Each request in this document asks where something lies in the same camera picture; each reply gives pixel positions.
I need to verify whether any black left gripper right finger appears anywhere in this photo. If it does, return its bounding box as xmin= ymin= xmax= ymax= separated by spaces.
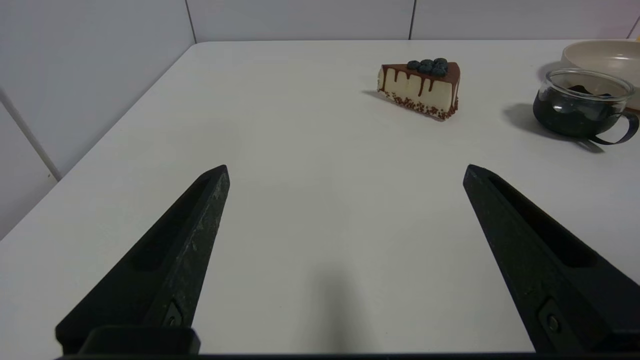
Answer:
xmin=463 ymin=164 xmax=640 ymax=355

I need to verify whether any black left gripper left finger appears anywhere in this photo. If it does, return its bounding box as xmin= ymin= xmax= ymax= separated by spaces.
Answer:
xmin=55 ymin=164 xmax=231 ymax=355

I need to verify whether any chocolate blueberry cake slice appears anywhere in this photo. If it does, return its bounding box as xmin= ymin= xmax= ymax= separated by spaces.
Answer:
xmin=377 ymin=57 xmax=461 ymax=122

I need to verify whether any beige ceramic bowl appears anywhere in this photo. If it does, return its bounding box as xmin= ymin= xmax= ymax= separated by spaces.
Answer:
xmin=560 ymin=39 xmax=640 ymax=112

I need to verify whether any glass cup with black handle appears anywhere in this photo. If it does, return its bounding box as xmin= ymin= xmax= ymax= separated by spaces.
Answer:
xmin=532 ymin=68 xmax=640 ymax=146

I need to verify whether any white wall pipe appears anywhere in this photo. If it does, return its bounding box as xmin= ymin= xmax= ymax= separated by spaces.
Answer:
xmin=0 ymin=89 xmax=63 ymax=182

